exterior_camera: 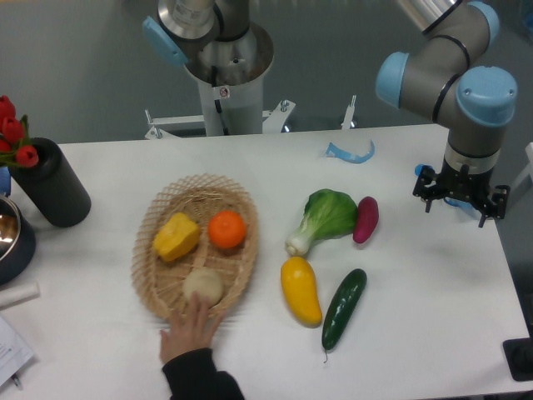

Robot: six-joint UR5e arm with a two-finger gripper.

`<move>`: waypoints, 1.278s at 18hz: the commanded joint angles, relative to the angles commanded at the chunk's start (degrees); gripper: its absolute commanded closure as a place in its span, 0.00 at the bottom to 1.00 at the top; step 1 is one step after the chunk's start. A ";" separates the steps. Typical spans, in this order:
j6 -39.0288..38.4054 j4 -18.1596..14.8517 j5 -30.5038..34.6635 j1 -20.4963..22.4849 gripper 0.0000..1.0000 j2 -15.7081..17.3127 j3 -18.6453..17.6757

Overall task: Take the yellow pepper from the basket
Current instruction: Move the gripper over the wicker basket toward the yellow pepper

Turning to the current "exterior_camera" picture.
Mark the person's hand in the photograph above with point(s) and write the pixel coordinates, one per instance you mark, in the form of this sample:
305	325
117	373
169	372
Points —
190	333

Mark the printed paper sheet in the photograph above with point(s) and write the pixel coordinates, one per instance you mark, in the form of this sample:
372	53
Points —
15	354

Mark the yellow squash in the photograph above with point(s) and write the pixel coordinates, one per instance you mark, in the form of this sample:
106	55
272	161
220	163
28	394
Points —
298	284

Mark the black cylindrical vase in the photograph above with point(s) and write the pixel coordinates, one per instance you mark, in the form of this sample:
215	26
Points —
53	186

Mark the white table clamp bracket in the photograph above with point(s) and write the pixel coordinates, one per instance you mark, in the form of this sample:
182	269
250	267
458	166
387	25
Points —
273	121

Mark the green cucumber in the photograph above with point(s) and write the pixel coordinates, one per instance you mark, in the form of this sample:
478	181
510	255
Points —
342	306

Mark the woven wicker basket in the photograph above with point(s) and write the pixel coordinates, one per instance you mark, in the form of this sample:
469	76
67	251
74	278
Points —
159	281

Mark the beige round bun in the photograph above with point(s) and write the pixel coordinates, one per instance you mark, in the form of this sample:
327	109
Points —
207	283

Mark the white table clamp post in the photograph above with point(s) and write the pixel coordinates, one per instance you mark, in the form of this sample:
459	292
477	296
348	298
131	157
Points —
349	120

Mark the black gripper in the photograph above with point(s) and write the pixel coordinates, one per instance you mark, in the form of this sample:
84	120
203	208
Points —
465	186

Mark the white paper roll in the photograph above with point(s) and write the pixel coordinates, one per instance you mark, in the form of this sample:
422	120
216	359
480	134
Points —
17	294

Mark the orange fruit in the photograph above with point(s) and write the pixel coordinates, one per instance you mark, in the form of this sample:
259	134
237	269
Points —
226	229

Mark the red tulip bouquet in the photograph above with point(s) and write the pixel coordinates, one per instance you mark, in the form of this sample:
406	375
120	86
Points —
17	149

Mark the curved blue tape strip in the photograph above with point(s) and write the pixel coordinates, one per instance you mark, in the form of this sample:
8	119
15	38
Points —
363	155

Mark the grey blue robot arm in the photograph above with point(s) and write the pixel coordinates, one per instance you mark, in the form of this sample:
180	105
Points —
441	82

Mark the purple sweet potato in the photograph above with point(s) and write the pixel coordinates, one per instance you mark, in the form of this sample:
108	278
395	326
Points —
367	220

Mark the green bok choy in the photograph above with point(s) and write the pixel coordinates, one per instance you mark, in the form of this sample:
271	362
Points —
327	214

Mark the black device at edge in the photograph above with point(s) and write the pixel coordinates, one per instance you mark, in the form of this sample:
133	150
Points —
519	358

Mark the black sleeved forearm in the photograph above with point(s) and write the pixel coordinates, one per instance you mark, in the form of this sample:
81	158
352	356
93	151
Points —
193	375

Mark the yellow bell pepper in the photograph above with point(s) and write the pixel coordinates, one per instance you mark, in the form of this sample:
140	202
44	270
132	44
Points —
176	238

